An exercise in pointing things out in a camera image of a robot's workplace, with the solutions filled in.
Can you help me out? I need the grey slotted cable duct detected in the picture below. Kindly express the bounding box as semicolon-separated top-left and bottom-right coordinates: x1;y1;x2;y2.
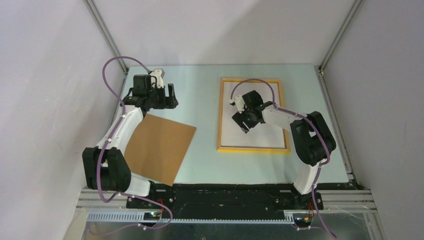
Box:
86;210;295;225

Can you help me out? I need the aluminium corner post left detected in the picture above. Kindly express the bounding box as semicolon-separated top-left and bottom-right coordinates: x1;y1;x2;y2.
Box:
83;0;121;57

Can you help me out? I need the mountain landscape photo print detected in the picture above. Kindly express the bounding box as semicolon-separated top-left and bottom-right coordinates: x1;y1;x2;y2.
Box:
219;78;287;149

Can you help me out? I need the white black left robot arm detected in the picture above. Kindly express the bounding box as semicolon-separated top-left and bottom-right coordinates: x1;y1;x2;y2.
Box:
82;68;179;208

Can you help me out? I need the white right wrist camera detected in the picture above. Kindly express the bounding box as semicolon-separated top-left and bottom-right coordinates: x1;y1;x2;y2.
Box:
229;95;246;113

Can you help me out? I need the aluminium front rail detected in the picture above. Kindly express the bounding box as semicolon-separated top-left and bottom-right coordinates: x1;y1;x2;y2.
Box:
75;188;379;215

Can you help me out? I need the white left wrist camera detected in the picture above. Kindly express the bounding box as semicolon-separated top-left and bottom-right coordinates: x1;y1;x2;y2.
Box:
149;68;165;89

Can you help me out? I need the brown cardboard backing board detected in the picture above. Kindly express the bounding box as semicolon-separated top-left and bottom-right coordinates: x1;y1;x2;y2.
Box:
124;114;197;186

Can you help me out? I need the aluminium corner post right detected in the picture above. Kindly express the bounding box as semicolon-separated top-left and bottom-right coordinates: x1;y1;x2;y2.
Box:
318;0;364;76

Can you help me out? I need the yellow wooden picture frame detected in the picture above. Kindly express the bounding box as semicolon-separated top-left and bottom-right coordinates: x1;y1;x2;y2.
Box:
217;77;291;154

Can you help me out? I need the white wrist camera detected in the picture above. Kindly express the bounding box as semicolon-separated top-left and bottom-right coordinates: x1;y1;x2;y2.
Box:
149;68;165;89
229;95;246;113

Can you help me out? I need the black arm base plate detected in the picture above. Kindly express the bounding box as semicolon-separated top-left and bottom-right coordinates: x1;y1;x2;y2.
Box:
147;183;324;221

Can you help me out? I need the aluminium corner post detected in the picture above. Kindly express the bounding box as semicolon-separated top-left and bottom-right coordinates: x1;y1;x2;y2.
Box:
83;0;121;57
318;0;364;76

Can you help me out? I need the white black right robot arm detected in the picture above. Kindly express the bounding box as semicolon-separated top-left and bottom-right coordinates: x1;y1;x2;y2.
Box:
229;90;337;209

